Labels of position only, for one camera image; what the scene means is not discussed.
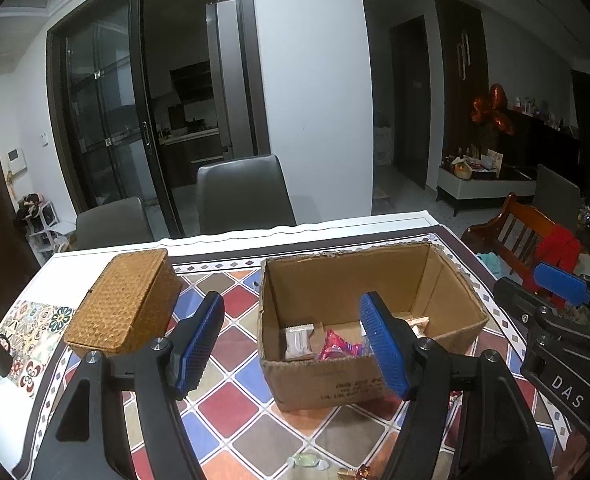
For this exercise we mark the colourful checkered table mat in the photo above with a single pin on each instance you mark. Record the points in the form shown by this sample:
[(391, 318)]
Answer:
[(340, 408)]

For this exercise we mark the white shoe rack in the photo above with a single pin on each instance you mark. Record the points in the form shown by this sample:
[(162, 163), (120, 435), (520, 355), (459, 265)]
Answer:
[(35, 218)]

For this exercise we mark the brown cardboard box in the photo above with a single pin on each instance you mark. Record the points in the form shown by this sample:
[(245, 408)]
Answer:
[(318, 314)]

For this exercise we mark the grey dining chair back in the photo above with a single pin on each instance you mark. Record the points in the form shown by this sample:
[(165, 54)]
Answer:
[(244, 194)]

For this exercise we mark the pink hawthorn snack bag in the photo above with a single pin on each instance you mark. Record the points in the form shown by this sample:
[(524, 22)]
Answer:
[(336, 347)]

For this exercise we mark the brown wrapped candy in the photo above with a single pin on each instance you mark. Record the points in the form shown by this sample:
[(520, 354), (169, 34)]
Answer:
[(363, 472)]

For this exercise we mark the clear wrapped green candy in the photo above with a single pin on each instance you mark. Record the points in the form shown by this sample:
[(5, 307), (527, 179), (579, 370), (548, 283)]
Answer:
[(308, 461)]

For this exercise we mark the woven wicker basket box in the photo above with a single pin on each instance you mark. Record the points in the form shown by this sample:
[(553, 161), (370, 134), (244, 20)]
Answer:
[(130, 302)]

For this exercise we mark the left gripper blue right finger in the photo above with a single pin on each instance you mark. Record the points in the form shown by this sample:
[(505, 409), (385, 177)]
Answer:
[(416, 369)]

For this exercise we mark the white low cabinet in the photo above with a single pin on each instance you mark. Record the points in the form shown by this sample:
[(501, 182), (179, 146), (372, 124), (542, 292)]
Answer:
[(479, 193)]

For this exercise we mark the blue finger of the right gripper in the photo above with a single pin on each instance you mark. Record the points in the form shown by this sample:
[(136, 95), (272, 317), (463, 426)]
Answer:
[(568, 286), (527, 308)]

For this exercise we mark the red cloth on chair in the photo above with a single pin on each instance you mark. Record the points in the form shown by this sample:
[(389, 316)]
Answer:
[(560, 248)]

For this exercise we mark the teal cloth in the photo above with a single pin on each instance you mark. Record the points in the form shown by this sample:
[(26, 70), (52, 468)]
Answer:
[(492, 263)]

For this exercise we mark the red foil balloon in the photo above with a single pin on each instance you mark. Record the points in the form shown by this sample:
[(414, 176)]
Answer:
[(491, 109)]

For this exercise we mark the grey dining chair left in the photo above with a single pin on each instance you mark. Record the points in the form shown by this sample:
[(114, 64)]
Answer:
[(119, 223)]

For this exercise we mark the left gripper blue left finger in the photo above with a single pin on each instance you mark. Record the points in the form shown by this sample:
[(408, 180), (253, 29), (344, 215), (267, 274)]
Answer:
[(193, 341)]

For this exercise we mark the red wooden chair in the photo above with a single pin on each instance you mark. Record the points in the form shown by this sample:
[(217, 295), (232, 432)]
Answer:
[(512, 235)]

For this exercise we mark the white biscuit packet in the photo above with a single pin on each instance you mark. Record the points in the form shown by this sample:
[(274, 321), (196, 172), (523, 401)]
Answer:
[(303, 342)]

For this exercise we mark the grey dining chair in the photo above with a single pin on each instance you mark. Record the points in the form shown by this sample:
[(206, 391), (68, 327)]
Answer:
[(119, 223), (244, 194)]

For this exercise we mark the black glass sliding door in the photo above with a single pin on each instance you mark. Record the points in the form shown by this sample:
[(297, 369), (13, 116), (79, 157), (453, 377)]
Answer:
[(101, 114)]

